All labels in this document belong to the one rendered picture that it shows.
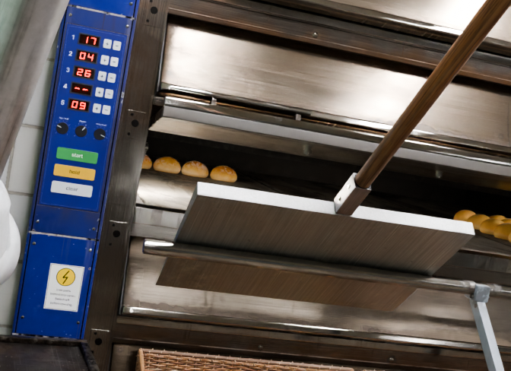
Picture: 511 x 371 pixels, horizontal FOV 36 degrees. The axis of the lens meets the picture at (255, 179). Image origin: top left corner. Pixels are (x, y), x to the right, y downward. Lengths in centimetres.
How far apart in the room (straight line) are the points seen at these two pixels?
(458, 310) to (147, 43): 107
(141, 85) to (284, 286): 56
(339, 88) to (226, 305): 60
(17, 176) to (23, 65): 75
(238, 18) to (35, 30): 85
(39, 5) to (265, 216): 58
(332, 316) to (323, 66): 62
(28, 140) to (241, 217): 59
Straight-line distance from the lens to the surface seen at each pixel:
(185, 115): 169
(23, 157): 182
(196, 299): 190
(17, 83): 111
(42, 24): 109
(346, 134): 179
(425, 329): 212
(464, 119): 208
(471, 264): 216
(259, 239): 150
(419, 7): 202
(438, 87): 119
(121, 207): 184
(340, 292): 172
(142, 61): 182
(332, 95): 192
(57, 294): 184
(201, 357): 192
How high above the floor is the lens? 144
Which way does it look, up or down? 5 degrees down
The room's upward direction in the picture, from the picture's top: 10 degrees clockwise
